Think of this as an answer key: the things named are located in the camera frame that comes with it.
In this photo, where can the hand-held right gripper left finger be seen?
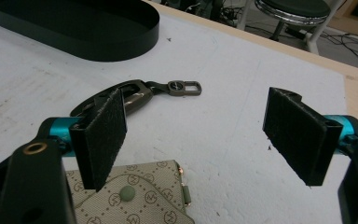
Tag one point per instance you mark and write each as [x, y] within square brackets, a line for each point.
[101, 140]

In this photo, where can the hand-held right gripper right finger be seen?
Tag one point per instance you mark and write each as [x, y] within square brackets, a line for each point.
[301, 137]

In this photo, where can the beige patterned wallet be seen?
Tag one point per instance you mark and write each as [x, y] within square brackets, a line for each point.
[143, 196]

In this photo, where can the black oval tray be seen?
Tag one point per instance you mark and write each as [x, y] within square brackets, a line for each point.
[84, 28]

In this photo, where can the round black stool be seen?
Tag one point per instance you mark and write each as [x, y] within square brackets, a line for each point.
[292, 15]

